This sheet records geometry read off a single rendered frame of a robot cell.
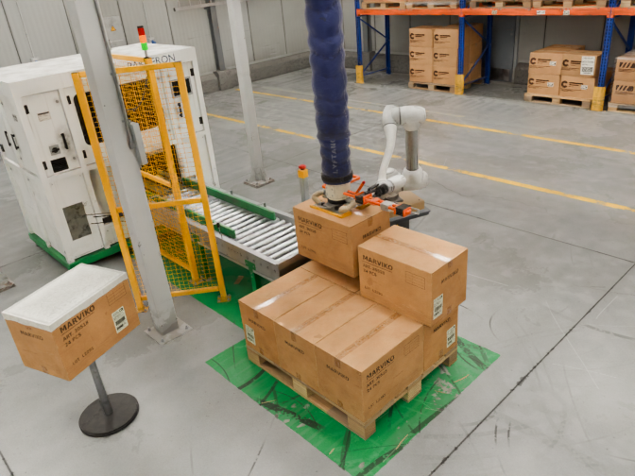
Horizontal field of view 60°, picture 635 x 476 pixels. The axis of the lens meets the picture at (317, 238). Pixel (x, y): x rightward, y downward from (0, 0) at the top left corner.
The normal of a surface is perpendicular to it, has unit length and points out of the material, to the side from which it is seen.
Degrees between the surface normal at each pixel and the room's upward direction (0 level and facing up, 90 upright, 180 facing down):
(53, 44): 90
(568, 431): 0
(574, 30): 90
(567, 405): 0
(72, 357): 90
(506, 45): 90
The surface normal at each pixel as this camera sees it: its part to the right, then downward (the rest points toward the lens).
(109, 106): 0.69, 0.27
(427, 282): -0.71, 0.37
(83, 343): 0.90, 0.13
